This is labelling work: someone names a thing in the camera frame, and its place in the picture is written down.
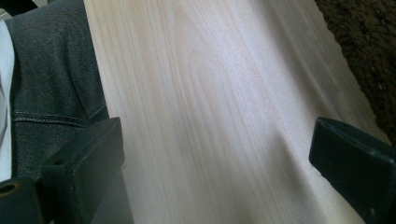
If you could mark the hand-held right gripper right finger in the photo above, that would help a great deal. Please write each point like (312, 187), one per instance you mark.
(351, 158)

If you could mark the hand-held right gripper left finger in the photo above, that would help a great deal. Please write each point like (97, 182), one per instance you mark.
(84, 168)

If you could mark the dark grey denim pants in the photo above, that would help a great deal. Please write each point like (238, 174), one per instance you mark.
(53, 81)

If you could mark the white cloth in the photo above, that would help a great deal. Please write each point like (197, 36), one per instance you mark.
(4, 102)

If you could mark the dark brown carpet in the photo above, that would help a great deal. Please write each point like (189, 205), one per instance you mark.
(370, 46)

